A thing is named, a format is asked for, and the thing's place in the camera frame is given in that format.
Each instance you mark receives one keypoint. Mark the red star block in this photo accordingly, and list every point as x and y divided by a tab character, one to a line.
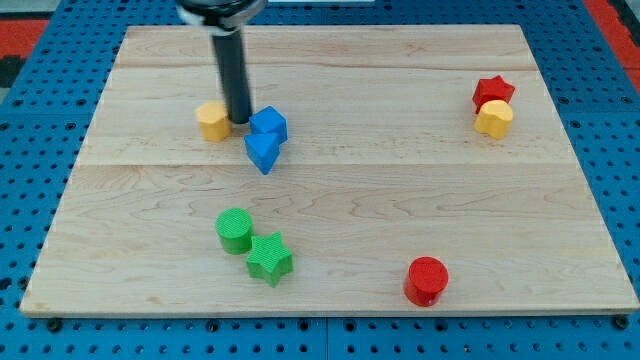
489	89

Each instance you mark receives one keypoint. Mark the green star block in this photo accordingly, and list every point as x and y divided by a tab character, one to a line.
269	259

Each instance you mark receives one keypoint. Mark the blue triangle block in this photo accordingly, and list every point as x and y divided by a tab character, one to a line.
263	150

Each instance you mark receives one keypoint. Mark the red cylinder block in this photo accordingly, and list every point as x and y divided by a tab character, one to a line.
427	278

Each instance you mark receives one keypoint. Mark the blue cube block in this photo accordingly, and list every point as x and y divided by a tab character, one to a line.
269	120

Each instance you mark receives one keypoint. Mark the green cylinder block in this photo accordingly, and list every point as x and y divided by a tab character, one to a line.
234	228

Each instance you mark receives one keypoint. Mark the wooden board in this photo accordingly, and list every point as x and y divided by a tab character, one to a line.
382	166

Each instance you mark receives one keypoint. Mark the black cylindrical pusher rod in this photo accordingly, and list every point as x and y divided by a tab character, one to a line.
230	58

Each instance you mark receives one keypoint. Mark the yellow pentagon block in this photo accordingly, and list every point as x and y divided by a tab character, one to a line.
213	121

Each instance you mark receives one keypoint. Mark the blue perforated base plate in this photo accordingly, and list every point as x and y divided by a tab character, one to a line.
49	107

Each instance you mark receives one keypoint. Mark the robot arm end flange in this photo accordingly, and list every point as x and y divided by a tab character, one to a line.
219	17

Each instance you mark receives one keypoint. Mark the yellow heart block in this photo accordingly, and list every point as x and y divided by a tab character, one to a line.
494	119

